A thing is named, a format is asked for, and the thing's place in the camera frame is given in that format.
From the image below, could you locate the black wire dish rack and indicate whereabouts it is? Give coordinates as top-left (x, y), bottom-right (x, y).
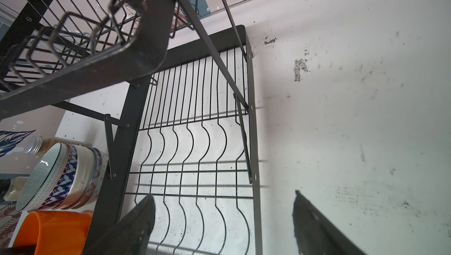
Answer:
top-left (1, 0), bottom-right (263, 255)

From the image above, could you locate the orange plastic bowl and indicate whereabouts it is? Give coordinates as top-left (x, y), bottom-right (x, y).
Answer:
top-left (13, 210), bottom-right (93, 255)

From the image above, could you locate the silver lidded spice jar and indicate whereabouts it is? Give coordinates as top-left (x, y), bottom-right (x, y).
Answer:
top-left (24, 136), bottom-right (92, 157)

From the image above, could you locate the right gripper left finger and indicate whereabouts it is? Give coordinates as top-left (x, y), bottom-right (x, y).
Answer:
top-left (92, 194), bottom-right (156, 255)

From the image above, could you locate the light green ceramic bowl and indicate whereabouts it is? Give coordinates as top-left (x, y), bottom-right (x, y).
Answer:
top-left (16, 143), bottom-right (69, 212)

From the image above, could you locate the blue patterned ceramic bowl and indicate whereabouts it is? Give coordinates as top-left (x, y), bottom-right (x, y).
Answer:
top-left (38, 143), bottom-right (108, 210)

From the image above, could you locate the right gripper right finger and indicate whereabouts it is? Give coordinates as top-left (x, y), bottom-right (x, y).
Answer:
top-left (292, 190), bottom-right (364, 255)

